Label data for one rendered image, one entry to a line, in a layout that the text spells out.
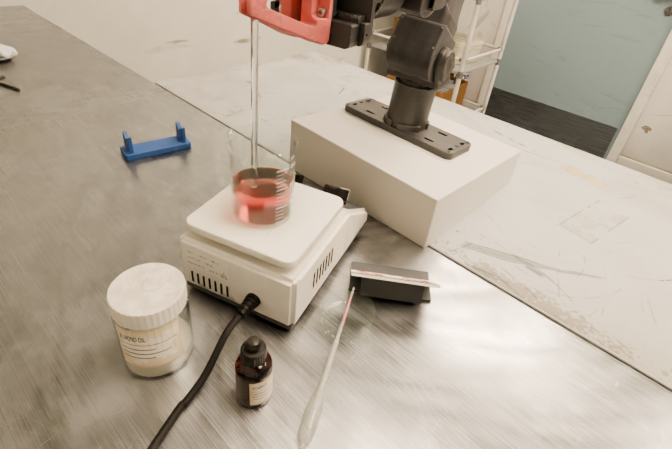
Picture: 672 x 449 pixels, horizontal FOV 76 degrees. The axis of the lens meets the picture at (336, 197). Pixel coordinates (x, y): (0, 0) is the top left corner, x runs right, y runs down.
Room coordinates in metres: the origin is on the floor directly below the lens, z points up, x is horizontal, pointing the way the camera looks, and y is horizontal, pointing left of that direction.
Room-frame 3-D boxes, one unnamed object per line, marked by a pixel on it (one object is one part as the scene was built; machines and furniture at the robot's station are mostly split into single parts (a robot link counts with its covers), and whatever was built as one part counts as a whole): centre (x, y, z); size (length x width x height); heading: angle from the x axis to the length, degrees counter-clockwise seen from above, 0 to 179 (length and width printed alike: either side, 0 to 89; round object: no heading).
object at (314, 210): (0.35, 0.07, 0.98); 0.12 x 0.12 x 0.01; 69
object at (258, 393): (0.21, 0.05, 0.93); 0.03 x 0.03 x 0.07
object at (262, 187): (0.34, 0.07, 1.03); 0.07 x 0.06 x 0.08; 148
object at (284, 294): (0.37, 0.06, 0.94); 0.22 x 0.13 x 0.08; 159
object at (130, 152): (0.59, 0.29, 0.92); 0.10 x 0.03 x 0.04; 131
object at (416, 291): (0.35, -0.07, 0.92); 0.09 x 0.06 x 0.04; 88
